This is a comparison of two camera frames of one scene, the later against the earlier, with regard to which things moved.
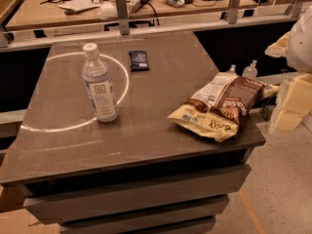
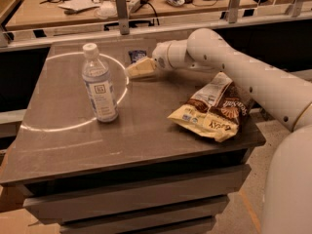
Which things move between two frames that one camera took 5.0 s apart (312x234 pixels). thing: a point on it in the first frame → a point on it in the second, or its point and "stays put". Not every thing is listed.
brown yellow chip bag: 221,105 stays put
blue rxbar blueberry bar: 138,60 stays put
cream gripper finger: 297,105 → 168,55
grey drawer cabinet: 142,173 stays put
